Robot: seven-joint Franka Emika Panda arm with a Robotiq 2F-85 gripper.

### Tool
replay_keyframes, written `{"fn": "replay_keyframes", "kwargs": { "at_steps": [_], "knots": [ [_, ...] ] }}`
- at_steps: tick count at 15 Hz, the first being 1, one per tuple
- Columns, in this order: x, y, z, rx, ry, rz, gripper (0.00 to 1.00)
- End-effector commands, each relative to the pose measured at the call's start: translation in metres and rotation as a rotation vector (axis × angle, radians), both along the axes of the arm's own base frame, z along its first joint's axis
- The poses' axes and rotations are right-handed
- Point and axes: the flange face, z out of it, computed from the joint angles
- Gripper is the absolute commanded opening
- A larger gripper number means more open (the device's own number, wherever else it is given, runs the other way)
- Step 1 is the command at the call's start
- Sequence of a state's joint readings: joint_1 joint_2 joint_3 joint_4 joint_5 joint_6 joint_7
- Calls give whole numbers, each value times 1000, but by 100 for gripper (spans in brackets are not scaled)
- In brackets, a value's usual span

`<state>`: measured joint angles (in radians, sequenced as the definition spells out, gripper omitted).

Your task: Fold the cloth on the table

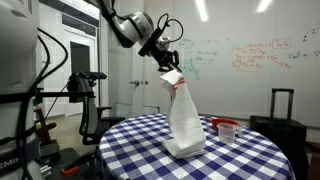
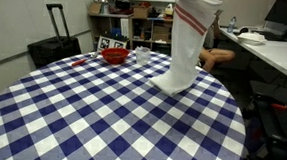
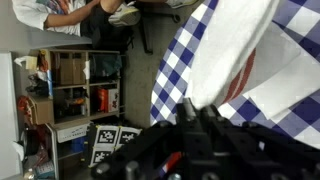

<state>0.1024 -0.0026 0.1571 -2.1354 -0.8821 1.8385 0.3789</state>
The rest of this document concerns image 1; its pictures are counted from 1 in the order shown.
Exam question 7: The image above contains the wall whiteboard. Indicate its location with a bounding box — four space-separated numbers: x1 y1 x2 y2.
143 0 320 128

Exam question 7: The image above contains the blue white checkered tablecloth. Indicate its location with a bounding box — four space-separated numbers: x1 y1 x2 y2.
98 113 296 180

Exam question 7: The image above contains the orange handled tool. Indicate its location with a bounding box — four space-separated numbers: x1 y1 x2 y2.
60 165 80 177

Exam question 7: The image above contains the black wheeled suitcase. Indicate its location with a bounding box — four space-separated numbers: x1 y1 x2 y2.
249 88 308 180

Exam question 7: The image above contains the wooden stand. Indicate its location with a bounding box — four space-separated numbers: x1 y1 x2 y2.
33 106 58 148

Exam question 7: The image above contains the red plastic bowl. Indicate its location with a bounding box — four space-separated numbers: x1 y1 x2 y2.
203 116 241 134

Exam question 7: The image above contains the white cloth with red stripes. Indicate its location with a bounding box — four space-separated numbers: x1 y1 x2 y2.
159 69 207 160

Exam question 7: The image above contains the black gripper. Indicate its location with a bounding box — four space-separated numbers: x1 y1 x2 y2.
151 41 183 73

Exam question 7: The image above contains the black cable bundle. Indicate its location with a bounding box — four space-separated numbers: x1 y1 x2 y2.
15 28 69 180

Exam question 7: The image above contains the clear plastic measuring cup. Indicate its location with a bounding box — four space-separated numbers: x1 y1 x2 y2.
217 122 244 145

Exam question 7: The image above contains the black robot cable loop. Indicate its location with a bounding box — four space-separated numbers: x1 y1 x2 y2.
156 13 185 44

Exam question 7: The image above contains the black cart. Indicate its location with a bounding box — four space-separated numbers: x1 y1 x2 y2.
39 146 101 180

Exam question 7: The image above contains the black office chair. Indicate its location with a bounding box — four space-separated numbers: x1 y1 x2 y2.
79 74 126 146

